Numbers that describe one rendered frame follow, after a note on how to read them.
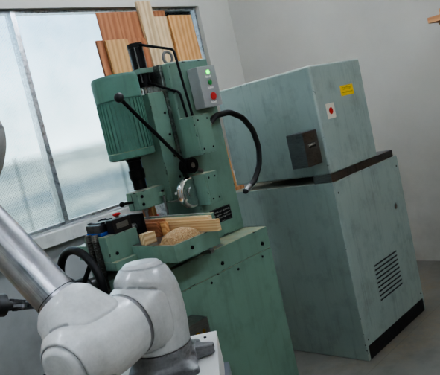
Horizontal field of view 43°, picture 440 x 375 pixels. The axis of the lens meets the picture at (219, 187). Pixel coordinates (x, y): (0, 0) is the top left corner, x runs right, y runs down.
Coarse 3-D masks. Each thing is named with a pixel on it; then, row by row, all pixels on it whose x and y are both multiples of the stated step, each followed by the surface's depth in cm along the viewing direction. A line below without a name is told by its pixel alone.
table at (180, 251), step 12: (192, 240) 189; (204, 240) 192; (216, 240) 196; (144, 252) 194; (156, 252) 190; (168, 252) 185; (180, 252) 184; (192, 252) 188; (108, 264) 194; (120, 264) 193
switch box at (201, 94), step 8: (192, 72) 219; (200, 72) 218; (192, 80) 220; (200, 80) 218; (216, 80) 224; (192, 88) 221; (200, 88) 218; (216, 88) 223; (200, 96) 219; (208, 96) 220; (200, 104) 220; (208, 104) 220; (216, 104) 223
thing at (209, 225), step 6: (168, 222) 206; (174, 222) 204; (180, 222) 202; (186, 222) 200; (192, 222) 197; (198, 222) 195; (204, 222) 193; (210, 222) 191; (216, 222) 189; (174, 228) 205; (198, 228) 196; (204, 228) 194; (210, 228) 192; (216, 228) 190
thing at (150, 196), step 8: (136, 192) 210; (144, 192) 212; (152, 192) 214; (128, 200) 213; (136, 200) 210; (144, 200) 211; (152, 200) 214; (160, 200) 216; (136, 208) 211; (144, 208) 211
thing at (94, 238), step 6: (96, 234) 195; (90, 240) 197; (96, 240) 194; (90, 246) 197; (96, 246) 194; (90, 252) 197; (96, 252) 194; (96, 258) 198; (102, 258) 195; (102, 264) 194; (102, 270) 194; (108, 282) 195; (108, 288) 195
